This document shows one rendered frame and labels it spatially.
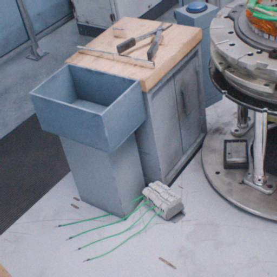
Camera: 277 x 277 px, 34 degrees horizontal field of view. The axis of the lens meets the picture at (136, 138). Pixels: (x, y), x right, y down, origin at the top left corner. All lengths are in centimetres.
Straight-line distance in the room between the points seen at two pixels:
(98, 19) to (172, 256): 257
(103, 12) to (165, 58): 240
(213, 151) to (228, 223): 19
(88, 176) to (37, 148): 157
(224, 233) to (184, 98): 27
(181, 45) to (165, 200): 30
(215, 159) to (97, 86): 31
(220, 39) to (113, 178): 31
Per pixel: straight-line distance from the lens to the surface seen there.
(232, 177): 95
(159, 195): 91
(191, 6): 106
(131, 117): 78
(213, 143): 103
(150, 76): 78
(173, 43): 87
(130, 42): 85
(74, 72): 88
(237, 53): 76
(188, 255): 86
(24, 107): 284
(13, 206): 218
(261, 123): 82
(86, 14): 333
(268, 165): 101
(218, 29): 84
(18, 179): 231
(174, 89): 89
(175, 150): 95
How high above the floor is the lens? 148
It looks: 39 degrees down
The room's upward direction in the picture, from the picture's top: 12 degrees counter-clockwise
